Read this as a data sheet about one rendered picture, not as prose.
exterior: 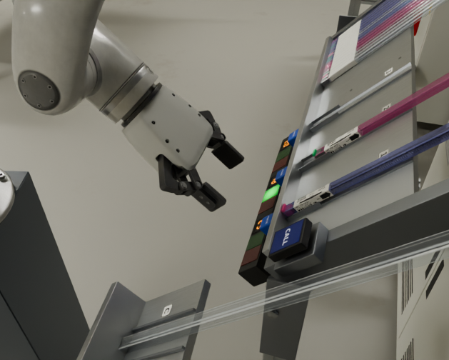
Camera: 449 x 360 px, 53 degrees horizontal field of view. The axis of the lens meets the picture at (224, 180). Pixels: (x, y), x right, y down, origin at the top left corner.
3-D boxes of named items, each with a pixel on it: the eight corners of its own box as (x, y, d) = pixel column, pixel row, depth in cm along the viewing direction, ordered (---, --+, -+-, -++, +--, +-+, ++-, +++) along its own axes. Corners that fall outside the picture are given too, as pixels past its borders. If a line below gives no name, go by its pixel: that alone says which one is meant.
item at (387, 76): (291, 270, 59) (275, 256, 58) (342, 49, 106) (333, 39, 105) (427, 217, 47) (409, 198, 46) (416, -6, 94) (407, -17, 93)
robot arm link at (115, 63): (126, 82, 51) (151, 53, 59) (29, -7, 47) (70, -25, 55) (87, 124, 56) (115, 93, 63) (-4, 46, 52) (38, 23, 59)
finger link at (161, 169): (163, 136, 60) (194, 161, 62) (141, 175, 54) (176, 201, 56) (168, 131, 59) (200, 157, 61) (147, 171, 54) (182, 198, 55)
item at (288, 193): (297, 284, 60) (260, 252, 58) (345, 61, 107) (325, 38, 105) (304, 281, 60) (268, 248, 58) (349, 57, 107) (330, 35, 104)
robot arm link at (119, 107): (121, 87, 64) (138, 101, 64) (91, 121, 57) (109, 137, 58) (154, 51, 58) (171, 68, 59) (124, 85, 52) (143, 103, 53)
